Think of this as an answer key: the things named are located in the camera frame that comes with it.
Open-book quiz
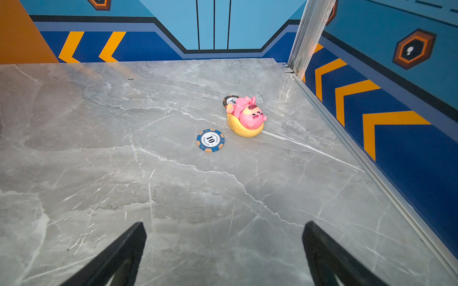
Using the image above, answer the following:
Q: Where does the blue poker chip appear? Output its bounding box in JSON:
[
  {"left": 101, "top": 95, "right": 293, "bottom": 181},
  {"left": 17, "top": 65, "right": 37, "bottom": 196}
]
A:
[{"left": 196, "top": 129, "right": 225, "bottom": 153}]

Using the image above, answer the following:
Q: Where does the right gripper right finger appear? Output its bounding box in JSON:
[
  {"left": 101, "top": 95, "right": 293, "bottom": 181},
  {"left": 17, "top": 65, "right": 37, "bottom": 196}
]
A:
[{"left": 302, "top": 221, "right": 386, "bottom": 286}]

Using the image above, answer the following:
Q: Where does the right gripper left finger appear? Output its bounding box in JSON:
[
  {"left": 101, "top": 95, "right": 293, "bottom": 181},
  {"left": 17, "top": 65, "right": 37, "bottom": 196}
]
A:
[{"left": 62, "top": 222, "right": 147, "bottom": 286}]

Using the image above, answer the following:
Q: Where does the pink toy keychain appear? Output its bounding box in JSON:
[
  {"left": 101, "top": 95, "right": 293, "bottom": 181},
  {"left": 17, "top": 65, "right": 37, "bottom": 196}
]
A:
[{"left": 225, "top": 97, "right": 268, "bottom": 138}]

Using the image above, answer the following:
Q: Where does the black poker chip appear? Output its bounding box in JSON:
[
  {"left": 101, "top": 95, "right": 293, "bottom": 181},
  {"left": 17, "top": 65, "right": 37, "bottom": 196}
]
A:
[{"left": 223, "top": 95, "right": 239, "bottom": 108}]

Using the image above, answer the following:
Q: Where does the right aluminium corner post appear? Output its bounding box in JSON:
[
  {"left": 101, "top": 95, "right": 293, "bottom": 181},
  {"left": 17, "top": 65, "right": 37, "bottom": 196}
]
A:
[{"left": 287, "top": 0, "right": 336, "bottom": 79}]

